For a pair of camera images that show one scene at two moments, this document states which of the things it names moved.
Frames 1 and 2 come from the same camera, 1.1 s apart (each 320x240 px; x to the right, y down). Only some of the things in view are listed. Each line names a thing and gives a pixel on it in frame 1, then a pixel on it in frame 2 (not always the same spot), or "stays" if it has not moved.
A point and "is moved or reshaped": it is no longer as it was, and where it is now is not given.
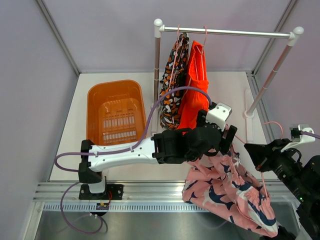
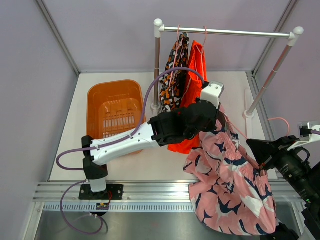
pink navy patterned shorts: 221,182 is moved or reshaped
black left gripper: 223,145 → 211,124
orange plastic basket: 115,112 stays
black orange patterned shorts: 174,78 stays
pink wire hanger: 261,172 → 273,118
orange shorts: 194,102 stays
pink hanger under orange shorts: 202,52 stays
